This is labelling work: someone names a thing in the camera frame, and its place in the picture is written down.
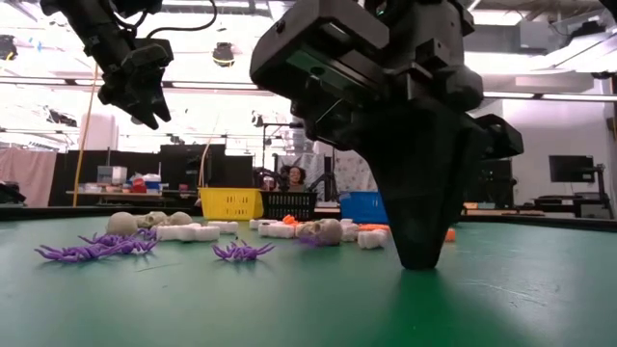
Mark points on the black metal frame stand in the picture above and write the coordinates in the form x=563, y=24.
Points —
x=277, y=125

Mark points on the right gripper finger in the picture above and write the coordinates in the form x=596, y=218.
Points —
x=474, y=154
x=419, y=202

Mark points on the person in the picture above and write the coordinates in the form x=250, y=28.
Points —
x=296, y=177

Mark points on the pink curtain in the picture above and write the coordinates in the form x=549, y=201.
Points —
x=26, y=173

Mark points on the black desk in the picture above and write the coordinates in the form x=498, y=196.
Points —
x=573, y=200

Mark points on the beige toy skull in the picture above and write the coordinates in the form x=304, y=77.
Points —
x=328, y=231
x=121, y=224
x=153, y=219
x=179, y=218

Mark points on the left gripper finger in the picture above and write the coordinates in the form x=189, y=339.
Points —
x=159, y=101
x=126, y=101

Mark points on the purple toy spider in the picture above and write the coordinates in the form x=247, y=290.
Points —
x=147, y=234
x=311, y=242
x=72, y=251
x=241, y=250
x=120, y=243

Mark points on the white column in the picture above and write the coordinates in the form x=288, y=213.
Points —
x=99, y=130

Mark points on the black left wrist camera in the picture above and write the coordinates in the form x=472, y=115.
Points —
x=149, y=50

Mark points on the black partition wall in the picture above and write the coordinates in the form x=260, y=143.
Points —
x=183, y=164

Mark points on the white patterned sheet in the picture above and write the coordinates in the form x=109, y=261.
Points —
x=354, y=173

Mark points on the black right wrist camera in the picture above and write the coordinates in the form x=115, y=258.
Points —
x=318, y=53

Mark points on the black ceiling-hung device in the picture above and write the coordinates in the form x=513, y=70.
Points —
x=223, y=54

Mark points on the black plastic basket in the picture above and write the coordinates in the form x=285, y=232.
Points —
x=289, y=206

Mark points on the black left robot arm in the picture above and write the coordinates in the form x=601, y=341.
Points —
x=77, y=19

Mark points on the red container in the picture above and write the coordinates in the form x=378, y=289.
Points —
x=138, y=185

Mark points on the white skeleton hand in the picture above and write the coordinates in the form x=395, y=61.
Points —
x=349, y=231
x=261, y=224
x=207, y=233
x=371, y=239
x=277, y=230
x=224, y=226
x=171, y=232

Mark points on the clear storage box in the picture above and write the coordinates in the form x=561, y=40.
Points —
x=112, y=174

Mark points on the wooden work table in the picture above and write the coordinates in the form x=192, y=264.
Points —
x=87, y=193

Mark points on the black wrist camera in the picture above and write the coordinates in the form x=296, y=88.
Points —
x=149, y=50
x=318, y=53

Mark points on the ceiling light strip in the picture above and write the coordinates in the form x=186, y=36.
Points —
x=217, y=86

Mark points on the blue plastic basket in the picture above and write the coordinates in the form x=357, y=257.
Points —
x=361, y=207

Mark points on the yellow plastic basket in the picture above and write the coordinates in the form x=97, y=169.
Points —
x=231, y=205

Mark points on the black computer monitor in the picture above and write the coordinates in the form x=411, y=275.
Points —
x=571, y=168

